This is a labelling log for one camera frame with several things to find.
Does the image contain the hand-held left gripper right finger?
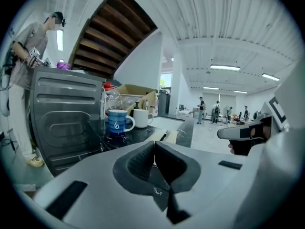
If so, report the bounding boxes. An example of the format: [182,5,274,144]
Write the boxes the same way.
[154,141,257,229]

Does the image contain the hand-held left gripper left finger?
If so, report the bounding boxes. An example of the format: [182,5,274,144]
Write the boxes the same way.
[34,140,177,229]

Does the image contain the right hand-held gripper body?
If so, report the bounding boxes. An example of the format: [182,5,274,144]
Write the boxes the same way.
[228,95,289,156]

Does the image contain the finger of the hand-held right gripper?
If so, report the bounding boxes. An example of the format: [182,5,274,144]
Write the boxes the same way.
[217,117,263,140]

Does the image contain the blue ceramic mug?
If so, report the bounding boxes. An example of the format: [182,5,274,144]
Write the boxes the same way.
[105,109,136,135]

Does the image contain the white ceramic mug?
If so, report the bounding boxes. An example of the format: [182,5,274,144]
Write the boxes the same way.
[132,108,154,129]

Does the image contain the standing fan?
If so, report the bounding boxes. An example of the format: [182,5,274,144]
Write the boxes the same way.
[223,105,231,124]

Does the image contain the white sink basin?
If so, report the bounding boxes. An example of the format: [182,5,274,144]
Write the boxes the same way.
[149,116,186,127]

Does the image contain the dark grey washing machine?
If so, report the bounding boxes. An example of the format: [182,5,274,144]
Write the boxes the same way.
[30,67,107,177]

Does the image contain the dark tall cabinet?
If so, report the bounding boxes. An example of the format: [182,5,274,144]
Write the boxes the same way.
[159,89,171,116]

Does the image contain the white power strip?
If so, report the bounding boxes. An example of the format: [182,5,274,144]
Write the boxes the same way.
[101,87,108,119]

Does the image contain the window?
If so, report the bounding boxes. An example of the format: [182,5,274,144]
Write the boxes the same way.
[160,73,173,88]

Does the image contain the clear plastic water bottle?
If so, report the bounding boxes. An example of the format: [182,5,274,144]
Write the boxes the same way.
[103,81,122,112]

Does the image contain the crumpled clear plastic bottle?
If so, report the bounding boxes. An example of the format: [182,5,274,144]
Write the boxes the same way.
[119,94,142,110]

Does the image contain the cardboard box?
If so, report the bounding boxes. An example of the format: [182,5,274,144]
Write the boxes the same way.
[114,84,159,117]

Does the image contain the purple container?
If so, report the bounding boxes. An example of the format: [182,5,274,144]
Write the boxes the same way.
[56,61,72,71]

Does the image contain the wooden staircase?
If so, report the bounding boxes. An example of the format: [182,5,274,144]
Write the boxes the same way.
[69,0,158,80]

